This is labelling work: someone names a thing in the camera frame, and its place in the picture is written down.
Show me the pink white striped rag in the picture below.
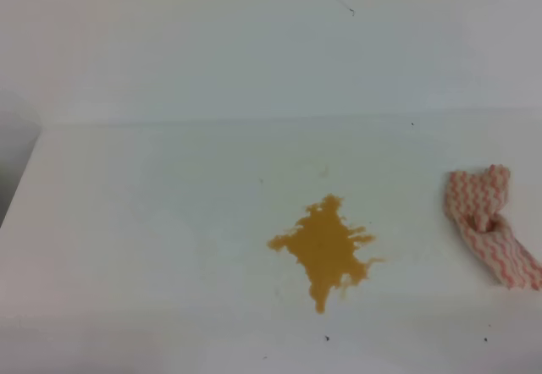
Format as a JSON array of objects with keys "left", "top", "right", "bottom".
[{"left": 445, "top": 165, "right": 541, "bottom": 291}]

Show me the orange coffee stain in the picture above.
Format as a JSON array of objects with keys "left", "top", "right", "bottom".
[{"left": 267, "top": 194, "right": 384, "bottom": 314}]

